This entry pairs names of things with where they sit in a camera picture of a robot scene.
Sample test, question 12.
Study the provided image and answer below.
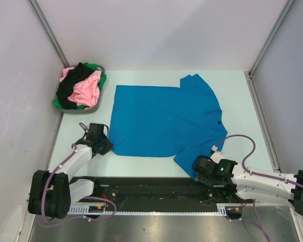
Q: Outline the grey laundry basket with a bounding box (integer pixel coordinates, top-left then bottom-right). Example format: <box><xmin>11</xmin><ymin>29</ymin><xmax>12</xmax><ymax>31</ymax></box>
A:
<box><xmin>52</xmin><ymin>63</ymin><xmax>107</xmax><ymax>114</ymax></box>

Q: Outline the blue t shirt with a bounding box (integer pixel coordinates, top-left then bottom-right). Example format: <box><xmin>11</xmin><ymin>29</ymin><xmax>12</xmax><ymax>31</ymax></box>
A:
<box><xmin>109</xmin><ymin>75</ymin><xmax>227</xmax><ymax>178</ymax></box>

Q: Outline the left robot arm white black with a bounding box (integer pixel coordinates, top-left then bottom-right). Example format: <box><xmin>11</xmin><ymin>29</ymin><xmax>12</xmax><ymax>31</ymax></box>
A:
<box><xmin>27</xmin><ymin>123</ymin><xmax>114</xmax><ymax>222</ymax></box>

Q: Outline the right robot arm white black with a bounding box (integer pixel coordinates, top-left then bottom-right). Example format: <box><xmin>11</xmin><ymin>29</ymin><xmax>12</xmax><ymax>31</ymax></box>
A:
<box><xmin>192</xmin><ymin>156</ymin><xmax>303</xmax><ymax>216</ymax></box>

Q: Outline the pink t shirt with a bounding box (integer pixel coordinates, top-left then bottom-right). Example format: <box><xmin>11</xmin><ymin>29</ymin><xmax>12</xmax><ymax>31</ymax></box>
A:
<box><xmin>60</xmin><ymin>67</ymin><xmax>102</xmax><ymax>108</ymax></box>

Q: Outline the green t shirt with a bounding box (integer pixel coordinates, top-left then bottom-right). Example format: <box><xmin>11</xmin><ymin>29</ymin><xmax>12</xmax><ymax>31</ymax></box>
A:
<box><xmin>52</xmin><ymin>62</ymin><xmax>108</xmax><ymax>110</ymax></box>

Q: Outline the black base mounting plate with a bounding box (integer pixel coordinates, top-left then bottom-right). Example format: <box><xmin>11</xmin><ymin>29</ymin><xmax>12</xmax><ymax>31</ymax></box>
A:
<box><xmin>80</xmin><ymin>177</ymin><xmax>252</xmax><ymax>207</ymax></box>

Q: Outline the black t shirt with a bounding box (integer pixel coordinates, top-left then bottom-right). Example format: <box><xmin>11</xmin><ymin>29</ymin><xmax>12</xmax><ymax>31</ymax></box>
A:
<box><xmin>56</xmin><ymin>63</ymin><xmax>93</xmax><ymax>109</ymax></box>

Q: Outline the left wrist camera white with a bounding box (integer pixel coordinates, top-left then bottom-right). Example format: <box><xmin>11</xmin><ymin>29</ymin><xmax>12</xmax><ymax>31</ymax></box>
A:
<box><xmin>79</xmin><ymin>122</ymin><xmax>88</xmax><ymax>133</ymax></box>

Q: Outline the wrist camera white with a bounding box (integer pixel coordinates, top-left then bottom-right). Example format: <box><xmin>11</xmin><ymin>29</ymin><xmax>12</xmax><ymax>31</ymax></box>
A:
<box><xmin>210</xmin><ymin>145</ymin><xmax>224</xmax><ymax>164</ymax></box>
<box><xmin>79</xmin><ymin>122</ymin><xmax>88</xmax><ymax>133</ymax></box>

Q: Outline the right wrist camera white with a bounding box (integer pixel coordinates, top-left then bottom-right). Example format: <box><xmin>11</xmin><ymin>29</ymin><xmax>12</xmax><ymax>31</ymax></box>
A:
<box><xmin>210</xmin><ymin>145</ymin><xmax>224</xmax><ymax>164</ymax></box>

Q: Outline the white slotted cable duct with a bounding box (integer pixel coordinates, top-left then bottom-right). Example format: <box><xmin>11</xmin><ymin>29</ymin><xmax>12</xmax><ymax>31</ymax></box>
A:
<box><xmin>68</xmin><ymin>203</ymin><xmax>226</xmax><ymax>216</ymax></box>

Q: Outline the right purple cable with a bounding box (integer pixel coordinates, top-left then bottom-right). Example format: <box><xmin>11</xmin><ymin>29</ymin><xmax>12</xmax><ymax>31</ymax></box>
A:
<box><xmin>214</xmin><ymin>135</ymin><xmax>303</xmax><ymax>241</ymax></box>

